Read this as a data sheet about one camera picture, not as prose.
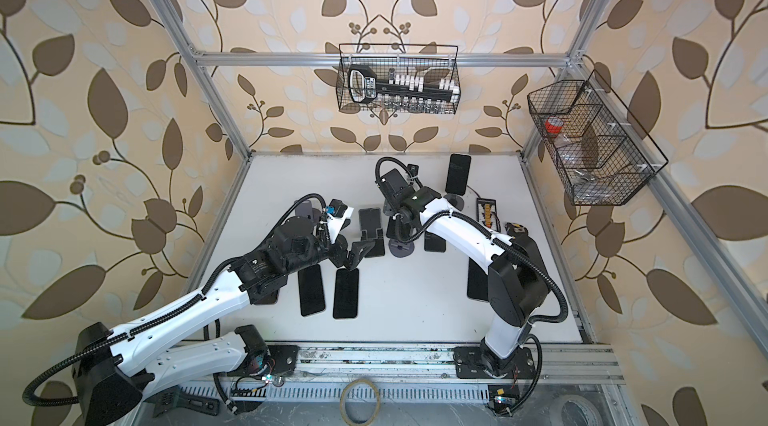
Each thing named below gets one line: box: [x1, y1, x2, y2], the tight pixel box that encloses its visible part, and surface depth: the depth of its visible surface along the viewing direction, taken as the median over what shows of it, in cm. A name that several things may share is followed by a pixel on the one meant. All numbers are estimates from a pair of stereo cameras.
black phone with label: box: [333, 268, 360, 319], surface depth 85 cm
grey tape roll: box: [548, 394, 604, 426], surface depth 68 cm
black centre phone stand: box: [359, 208, 385, 258], surface depth 91 cm
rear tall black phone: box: [445, 153, 472, 196], surface depth 99 cm
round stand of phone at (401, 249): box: [388, 239, 415, 258], surface depth 93 cm
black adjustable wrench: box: [144, 387, 220, 418], surface depth 70 cm
